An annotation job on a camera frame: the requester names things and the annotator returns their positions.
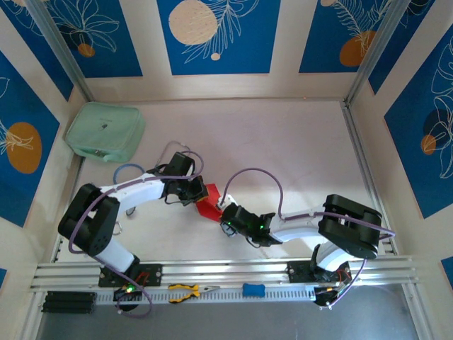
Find red paper sheet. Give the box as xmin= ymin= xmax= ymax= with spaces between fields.
xmin=195 ymin=183 xmax=224 ymax=224

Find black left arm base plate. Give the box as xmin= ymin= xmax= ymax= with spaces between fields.
xmin=98 ymin=263 xmax=164 ymax=288

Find grey metal sheet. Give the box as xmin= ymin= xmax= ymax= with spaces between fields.
xmin=35 ymin=302 xmax=422 ymax=340

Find aluminium mounting rail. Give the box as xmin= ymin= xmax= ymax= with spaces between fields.
xmin=30 ymin=255 xmax=420 ymax=292

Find slotted grey cable duct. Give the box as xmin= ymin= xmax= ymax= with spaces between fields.
xmin=95 ymin=285 xmax=318 ymax=305

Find blue stethoscope with metal earpieces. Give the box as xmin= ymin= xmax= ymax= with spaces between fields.
xmin=113 ymin=141 xmax=193 ymax=182

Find aluminium side rail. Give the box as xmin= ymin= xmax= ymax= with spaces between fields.
xmin=341 ymin=101 xmax=399 ymax=256
xmin=51 ymin=155 xmax=86 ymax=264

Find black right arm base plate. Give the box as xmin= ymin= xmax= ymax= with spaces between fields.
xmin=287 ymin=260 xmax=351 ymax=284

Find blue floral wall panel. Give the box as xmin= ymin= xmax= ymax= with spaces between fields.
xmin=384 ymin=26 xmax=453 ymax=220
xmin=298 ymin=0 xmax=394 ymax=74
xmin=156 ymin=0 xmax=282 ymax=76
xmin=0 ymin=51 xmax=62 ymax=228
xmin=45 ymin=0 xmax=144 ymax=79

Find black profile stack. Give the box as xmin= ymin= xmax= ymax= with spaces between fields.
xmin=41 ymin=290 xmax=97 ymax=315

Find mint green zip case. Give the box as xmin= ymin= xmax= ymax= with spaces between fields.
xmin=65 ymin=102 xmax=147 ymax=164

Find blue sponge block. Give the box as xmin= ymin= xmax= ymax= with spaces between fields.
xmin=242 ymin=283 xmax=265 ymax=298

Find yellow handled pliers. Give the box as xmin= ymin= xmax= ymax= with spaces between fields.
xmin=168 ymin=283 xmax=221 ymax=305

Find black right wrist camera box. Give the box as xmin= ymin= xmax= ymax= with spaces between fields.
xmin=216 ymin=193 xmax=256 ymax=235

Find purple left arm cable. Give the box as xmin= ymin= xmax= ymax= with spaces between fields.
xmin=68 ymin=150 xmax=205 ymax=319

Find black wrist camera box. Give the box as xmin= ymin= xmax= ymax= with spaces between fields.
xmin=216 ymin=193 xmax=256 ymax=235
xmin=166 ymin=152 xmax=196 ymax=179

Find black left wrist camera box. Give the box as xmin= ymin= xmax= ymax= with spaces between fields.
xmin=166 ymin=152 xmax=196 ymax=179

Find aluminium frame post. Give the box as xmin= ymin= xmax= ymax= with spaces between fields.
xmin=26 ymin=0 xmax=96 ymax=103
xmin=343 ymin=0 xmax=413 ymax=107

